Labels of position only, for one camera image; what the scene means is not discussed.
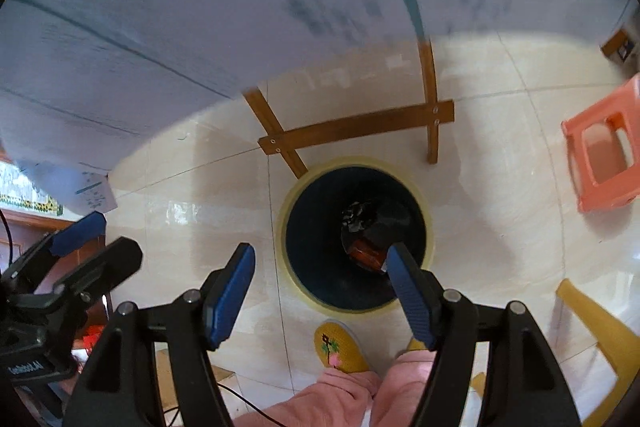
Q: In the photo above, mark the yellow plastic chair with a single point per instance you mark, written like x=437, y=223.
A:
x=600, y=332

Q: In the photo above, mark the wooden table frame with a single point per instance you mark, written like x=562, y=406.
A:
x=350, y=127

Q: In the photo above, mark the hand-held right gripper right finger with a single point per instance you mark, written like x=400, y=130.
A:
x=407, y=292

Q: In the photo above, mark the black crumpled wrapper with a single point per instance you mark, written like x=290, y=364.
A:
x=357, y=217

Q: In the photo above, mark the pink plastic stool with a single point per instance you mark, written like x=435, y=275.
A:
x=580, y=147

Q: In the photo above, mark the yellow rimmed trash bin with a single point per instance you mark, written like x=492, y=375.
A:
x=320, y=227

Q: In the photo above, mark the table with leaf tablecloth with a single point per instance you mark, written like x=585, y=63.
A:
x=200, y=7

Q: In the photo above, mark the colourful toy pile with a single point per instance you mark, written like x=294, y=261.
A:
x=92, y=338

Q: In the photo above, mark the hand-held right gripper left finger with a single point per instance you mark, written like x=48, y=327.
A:
x=232, y=292

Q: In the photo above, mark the brown wooden door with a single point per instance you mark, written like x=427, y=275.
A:
x=35, y=227

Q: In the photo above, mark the children's wall poster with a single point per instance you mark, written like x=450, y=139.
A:
x=20, y=187

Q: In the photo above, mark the red snack wrapper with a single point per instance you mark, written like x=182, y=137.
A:
x=367, y=257

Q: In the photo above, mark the yellow embroidered slipper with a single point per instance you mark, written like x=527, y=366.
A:
x=416, y=346
x=332, y=342

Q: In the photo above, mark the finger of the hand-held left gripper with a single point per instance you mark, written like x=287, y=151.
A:
x=80, y=232
x=110, y=259

